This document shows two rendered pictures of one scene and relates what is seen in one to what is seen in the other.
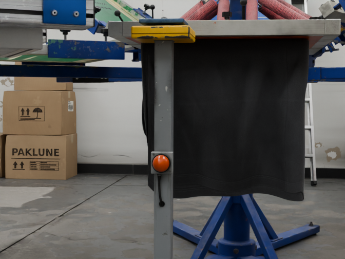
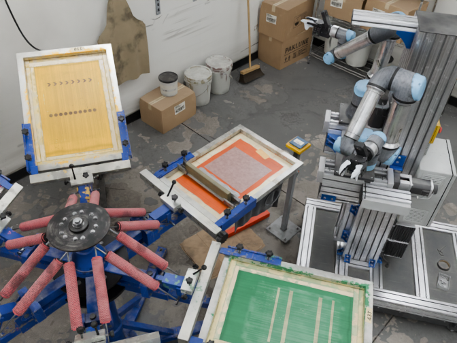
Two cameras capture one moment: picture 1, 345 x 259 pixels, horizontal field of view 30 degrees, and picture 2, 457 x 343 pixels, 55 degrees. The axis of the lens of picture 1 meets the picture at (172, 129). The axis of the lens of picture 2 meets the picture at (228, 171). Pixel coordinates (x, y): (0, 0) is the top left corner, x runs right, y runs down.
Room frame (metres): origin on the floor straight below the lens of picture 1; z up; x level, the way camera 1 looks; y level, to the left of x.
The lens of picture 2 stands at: (3.74, 1.04, 2.97)
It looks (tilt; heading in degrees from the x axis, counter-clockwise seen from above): 43 degrees down; 216
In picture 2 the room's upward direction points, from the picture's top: 2 degrees clockwise
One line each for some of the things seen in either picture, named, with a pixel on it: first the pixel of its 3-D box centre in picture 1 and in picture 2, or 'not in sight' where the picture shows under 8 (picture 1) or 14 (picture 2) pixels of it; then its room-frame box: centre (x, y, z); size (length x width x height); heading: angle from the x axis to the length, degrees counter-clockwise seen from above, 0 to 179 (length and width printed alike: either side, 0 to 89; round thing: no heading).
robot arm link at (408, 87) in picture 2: not in sight; (395, 120); (1.77, 0.66, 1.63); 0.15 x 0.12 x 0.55; 90
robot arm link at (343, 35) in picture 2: not in sight; (345, 35); (1.16, 0.07, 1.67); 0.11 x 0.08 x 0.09; 91
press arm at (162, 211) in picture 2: not in sight; (163, 211); (2.57, -0.25, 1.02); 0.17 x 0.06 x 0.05; 172
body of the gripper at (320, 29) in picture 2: not in sight; (322, 28); (1.16, -0.09, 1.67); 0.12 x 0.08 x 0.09; 91
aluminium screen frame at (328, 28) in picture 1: (228, 41); (230, 171); (2.02, -0.17, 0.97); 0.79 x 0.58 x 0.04; 172
